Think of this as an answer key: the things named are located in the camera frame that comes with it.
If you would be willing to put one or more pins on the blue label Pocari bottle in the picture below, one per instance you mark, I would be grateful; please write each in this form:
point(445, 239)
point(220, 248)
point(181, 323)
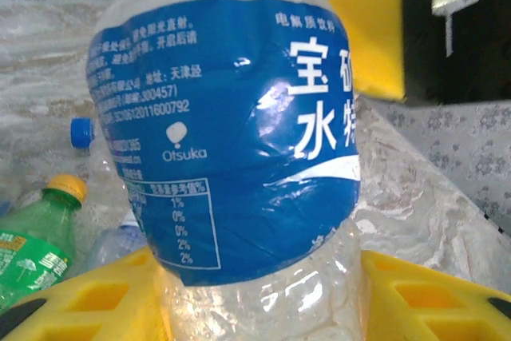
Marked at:
point(223, 137)

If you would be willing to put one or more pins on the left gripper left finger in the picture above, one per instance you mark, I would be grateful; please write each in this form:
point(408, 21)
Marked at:
point(80, 305)

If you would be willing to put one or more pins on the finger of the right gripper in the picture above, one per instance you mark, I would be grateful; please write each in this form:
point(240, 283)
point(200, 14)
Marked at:
point(375, 37)

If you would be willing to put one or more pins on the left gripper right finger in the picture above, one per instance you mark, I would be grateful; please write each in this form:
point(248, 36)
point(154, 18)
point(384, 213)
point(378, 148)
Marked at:
point(431, 305)

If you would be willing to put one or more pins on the small clear bottle blue cap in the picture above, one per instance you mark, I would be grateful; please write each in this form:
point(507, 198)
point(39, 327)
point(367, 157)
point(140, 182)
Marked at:
point(81, 131)

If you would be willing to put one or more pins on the large green Sprite bottle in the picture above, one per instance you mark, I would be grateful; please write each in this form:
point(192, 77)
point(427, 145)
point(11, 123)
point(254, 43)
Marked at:
point(36, 245)

